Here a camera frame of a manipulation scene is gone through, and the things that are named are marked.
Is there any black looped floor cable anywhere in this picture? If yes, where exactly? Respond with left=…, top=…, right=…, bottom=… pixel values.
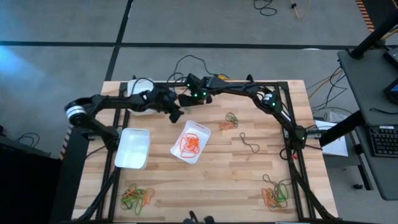
left=14, top=132, right=42, bottom=147

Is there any black cable on desk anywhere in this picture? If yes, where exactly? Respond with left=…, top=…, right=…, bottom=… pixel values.
left=368, top=107, right=398, bottom=116

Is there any green rubber band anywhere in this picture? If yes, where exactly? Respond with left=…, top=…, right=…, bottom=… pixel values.
left=276, top=182, right=293, bottom=202
left=270, top=192, right=289, bottom=209

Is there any blue-screen tablet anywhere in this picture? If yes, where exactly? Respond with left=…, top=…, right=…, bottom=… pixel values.
left=382, top=77, right=398, bottom=106

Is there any black power cable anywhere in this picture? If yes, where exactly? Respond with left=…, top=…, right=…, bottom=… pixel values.
left=172, top=54, right=218, bottom=81

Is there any black keyboard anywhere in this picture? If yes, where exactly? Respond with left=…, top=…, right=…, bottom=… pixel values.
left=366, top=124, right=398, bottom=158

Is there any black cabinet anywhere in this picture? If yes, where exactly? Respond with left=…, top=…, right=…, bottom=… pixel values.
left=0, top=136, right=65, bottom=224

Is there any thin black floor cable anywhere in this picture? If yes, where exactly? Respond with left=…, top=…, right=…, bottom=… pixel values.
left=310, top=70, right=348, bottom=114

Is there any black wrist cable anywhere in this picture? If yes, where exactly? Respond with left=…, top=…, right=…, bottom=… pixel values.
left=166, top=72, right=190, bottom=94
left=129, top=77, right=156, bottom=97

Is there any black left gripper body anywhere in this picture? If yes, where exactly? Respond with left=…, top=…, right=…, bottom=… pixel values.
left=141, top=83, right=180, bottom=114

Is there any rubber band pile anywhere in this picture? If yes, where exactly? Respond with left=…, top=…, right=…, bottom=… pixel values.
left=120, top=188, right=142, bottom=212
left=261, top=187, right=279, bottom=209
left=123, top=184, right=155, bottom=207

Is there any yellow cord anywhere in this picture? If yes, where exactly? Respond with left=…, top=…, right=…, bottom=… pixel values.
left=290, top=0, right=312, bottom=21

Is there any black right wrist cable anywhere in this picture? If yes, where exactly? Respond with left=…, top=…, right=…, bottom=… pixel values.
left=166, top=72, right=190, bottom=94

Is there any grey desk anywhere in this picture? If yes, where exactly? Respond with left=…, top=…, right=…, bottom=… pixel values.
left=336, top=46, right=398, bottom=202

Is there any black desk device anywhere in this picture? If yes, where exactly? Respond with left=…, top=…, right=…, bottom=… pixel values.
left=382, top=46, right=398, bottom=70

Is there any white plastic basket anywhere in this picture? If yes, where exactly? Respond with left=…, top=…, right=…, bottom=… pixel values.
left=169, top=119, right=212, bottom=165
left=114, top=128, right=151, bottom=170
left=127, top=78, right=157, bottom=117

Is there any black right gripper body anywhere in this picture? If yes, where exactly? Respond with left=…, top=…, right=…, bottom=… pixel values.
left=198, top=75, right=226, bottom=104

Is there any black coiled floor cable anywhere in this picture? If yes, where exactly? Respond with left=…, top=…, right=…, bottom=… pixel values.
left=252, top=0, right=278, bottom=17

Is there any black diagonal pole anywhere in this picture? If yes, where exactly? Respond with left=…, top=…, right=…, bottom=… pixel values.
left=348, top=11, right=398, bottom=60

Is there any thin yellow floor cable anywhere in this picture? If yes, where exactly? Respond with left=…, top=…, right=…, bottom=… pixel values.
left=307, top=67, right=345, bottom=94

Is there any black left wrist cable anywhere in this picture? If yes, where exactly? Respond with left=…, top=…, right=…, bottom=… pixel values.
left=129, top=77, right=156, bottom=97

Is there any dark desk leg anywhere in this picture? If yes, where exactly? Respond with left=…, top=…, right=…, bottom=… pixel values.
left=318, top=110, right=365, bottom=147

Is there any white paper sheet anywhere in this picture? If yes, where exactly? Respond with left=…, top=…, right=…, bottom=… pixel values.
left=313, top=119, right=349, bottom=157

